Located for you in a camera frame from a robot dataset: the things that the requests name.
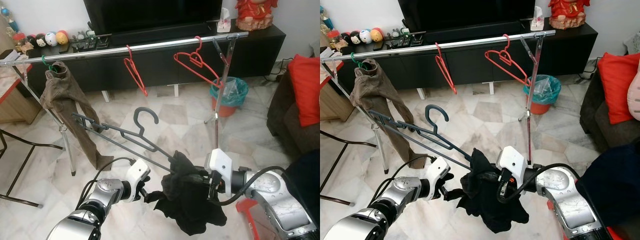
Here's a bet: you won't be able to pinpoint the black knit garment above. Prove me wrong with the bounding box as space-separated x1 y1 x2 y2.
144 149 229 236
447 147 531 235

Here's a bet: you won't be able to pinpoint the dark grey plastic hanger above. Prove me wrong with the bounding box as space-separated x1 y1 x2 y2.
70 106 176 174
368 103 481 169

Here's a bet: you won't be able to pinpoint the red plastic hanger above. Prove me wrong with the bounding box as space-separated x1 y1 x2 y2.
173 35 224 90
123 44 150 97
433 42 459 95
483 33 534 87

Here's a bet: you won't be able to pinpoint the green hanger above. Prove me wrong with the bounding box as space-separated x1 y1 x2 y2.
349 51 372 71
40 53 59 74

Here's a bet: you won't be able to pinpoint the red plastic stool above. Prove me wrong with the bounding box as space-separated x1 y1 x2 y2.
607 226 632 240
235 197 261 240

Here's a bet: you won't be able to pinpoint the orange bin teal bag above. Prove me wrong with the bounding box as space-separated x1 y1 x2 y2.
522 73 562 116
209 76 250 119

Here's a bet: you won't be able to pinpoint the navy blue garment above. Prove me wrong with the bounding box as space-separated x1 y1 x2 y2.
574 144 640 229
284 149 321 227

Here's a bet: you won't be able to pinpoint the dark brown fabric sofa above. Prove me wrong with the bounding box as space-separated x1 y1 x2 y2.
266 57 321 157
579 49 640 152

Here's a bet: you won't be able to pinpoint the brown trousers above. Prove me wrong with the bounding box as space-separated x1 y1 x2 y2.
349 58 426 169
39 60 115 171

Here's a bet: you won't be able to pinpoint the black TV cabinet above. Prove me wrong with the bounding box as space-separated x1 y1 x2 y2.
339 17 599 92
24 19 287 94

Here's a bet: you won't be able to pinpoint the red cushion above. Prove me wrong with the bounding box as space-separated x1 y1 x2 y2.
597 51 640 125
288 53 321 128

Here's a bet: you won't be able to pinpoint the beige wooden cabinet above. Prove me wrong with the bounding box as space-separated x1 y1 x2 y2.
0 80 44 125
320 75 356 123

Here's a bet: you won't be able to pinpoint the pink cat face pillow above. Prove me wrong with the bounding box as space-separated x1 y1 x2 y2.
627 59 640 121

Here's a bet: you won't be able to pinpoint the white tissue box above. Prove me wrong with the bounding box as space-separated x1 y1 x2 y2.
216 7 233 34
529 5 546 31

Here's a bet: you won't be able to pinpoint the black television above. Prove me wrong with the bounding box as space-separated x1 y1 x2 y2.
83 0 224 35
397 0 536 32

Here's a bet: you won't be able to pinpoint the red laughing Buddha statue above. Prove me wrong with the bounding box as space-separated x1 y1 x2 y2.
548 0 591 30
234 0 279 32

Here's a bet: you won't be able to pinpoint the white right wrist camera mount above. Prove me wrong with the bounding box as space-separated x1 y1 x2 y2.
204 148 235 196
496 145 527 194

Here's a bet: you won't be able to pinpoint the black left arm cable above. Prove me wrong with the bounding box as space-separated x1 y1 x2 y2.
74 156 137 212
379 153 437 207

